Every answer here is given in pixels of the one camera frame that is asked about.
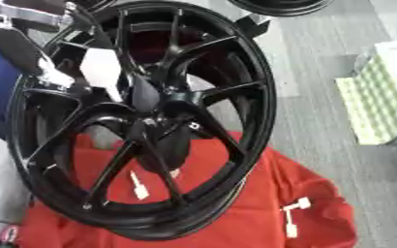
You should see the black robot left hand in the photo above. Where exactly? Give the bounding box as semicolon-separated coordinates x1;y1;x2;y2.
49;42;196;174

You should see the black round wheel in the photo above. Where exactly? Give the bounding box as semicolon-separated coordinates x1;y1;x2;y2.
226;0;338;17

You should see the black wheel stand bracket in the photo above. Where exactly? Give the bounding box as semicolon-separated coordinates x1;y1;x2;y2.
230;14;273;41

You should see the green and white crate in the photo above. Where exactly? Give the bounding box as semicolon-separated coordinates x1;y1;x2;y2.
334;40;397;146

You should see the black spoked wheel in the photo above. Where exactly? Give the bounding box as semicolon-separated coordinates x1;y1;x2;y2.
3;0;280;242

